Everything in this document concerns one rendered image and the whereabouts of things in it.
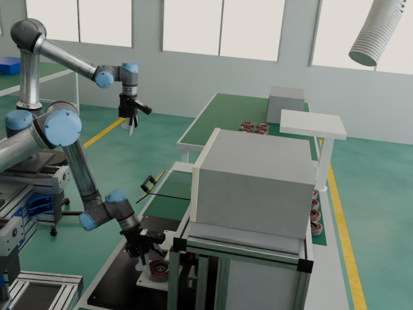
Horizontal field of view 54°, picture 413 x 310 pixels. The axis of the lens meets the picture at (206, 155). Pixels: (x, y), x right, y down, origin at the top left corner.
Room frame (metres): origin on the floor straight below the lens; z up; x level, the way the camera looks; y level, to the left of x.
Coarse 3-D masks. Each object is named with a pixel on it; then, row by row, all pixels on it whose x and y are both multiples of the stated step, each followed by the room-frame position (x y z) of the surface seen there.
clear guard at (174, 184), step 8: (160, 176) 1.65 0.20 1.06; (168, 176) 1.65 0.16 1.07; (176, 176) 1.66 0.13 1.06; (184, 176) 1.66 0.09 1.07; (152, 184) 1.61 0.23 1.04; (160, 184) 1.56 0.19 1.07; (168, 184) 1.57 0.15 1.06; (176, 184) 1.57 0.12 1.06; (184, 184) 1.58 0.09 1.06; (144, 192) 1.56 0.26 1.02; (152, 192) 1.48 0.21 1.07; (160, 192) 1.49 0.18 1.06; (168, 192) 1.49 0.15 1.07; (176, 192) 1.50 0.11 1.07; (184, 192) 1.50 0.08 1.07
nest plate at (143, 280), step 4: (180, 268) 1.37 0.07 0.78; (144, 272) 1.32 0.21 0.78; (180, 272) 1.34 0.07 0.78; (140, 276) 1.30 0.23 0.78; (144, 276) 1.30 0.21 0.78; (140, 280) 1.27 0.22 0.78; (144, 280) 1.28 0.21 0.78; (148, 280) 1.28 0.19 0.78; (136, 284) 1.26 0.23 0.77; (140, 284) 1.26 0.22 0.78; (144, 284) 1.26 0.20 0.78; (148, 284) 1.26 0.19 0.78; (152, 284) 1.26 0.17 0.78; (156, 284) 1.26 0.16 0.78; (160, 284) 1.26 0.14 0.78; (164, 284) 1.26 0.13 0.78; (156, 288) 1.25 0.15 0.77; (160, 288) 1.24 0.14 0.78; (164, 288) 1.24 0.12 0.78
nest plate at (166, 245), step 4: (164, 232) 1.62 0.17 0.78; (168, 232) 1.62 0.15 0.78; (172, 232) 1.63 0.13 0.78; (168, 236) 1.59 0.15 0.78; (172, 236) 1.60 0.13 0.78; (164, 240) 1.56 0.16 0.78; (168, 240) 1.56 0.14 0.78; (172, 240) 1.56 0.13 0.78; (160, 244) 1.53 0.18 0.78; (164, 244) 1.53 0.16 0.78; (168, 244) 1.53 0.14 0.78; (172, 244) 1.53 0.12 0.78; (164, 248) 1.50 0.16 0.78; (168, 248) 1.50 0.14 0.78
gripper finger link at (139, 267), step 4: (144, 256) 1.29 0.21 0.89; (148, 256) 1.30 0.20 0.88; (140, 260) 1.29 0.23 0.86; (148, 260) 1.29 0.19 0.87; (136, 264) 1.29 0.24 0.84; (140, 264) 1.28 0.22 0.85; (148, 264) 1.28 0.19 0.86; (136, 268) 1.28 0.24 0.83; (140, 268) 1.28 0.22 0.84; (144, 268) 1.26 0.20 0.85; (148, 268) 1.27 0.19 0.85; (148, 272) 1.26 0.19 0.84; (148, 276) 1.25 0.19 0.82
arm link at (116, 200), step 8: (112, 192) 1.37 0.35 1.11; (120, 192) 1.36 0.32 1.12; (112, 200) 1.33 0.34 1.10; (120, 200) 1.34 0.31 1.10; (112, 208) 1.32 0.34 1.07; (120, 208) 1.33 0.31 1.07; (128, 208) 1.35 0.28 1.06; (112, 216) 1.32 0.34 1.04; (120, 216) 1.33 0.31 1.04; (128, 216) 1.33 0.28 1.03
